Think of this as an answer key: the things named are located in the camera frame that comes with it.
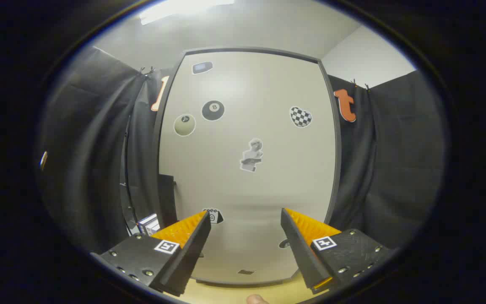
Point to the dark grey cabinet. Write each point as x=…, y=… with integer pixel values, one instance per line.
x=157, y=139

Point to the white and blue book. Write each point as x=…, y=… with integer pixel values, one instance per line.
x=153, y=221
x=141, y=227

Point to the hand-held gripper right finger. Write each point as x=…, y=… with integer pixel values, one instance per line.
x=300, y=253

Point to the white cabinet door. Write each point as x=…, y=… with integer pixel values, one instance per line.
x=247, y=93

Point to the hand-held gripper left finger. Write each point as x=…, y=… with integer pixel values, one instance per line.
x=192, y=253

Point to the black backdrop cloth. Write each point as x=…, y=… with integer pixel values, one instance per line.
x=395, y=169

